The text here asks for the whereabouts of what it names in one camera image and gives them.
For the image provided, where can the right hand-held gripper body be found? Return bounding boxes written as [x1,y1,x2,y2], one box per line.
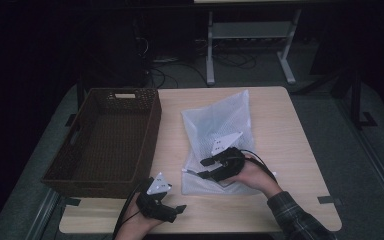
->
[210,131,247,183]

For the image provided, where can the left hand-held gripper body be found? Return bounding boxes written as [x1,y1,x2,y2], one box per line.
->
[135,172,173,221]

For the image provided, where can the white mesh laundry bag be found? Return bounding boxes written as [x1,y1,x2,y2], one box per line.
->
[179,89,258,197]

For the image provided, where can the brown wicker basket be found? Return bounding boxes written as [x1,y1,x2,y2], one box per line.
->
[40,87,163,200]

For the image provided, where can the person's left hand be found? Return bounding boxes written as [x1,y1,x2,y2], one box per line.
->
[114,200,163,240]

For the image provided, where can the person's right hand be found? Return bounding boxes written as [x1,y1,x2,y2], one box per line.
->
[226,153,283,200]

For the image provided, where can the black tape strip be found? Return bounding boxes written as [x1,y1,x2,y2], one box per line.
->
[59,197,81,207]
[317,195,343,206]

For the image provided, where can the black metal stand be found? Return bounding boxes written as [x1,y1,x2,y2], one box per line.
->
[293,66,378,130]

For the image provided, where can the right hand-held gripper cable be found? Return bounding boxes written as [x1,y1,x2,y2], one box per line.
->
[241,149,278,184]

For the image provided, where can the black floor cables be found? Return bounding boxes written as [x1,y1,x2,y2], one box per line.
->
[144,53,258,89]

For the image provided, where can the aluminium floor rail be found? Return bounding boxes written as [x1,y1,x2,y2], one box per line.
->
[336,99,384,223]
[23,188,61,240]

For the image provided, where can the white metal desk frame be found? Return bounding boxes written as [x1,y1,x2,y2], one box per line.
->
[205,9,303,86]

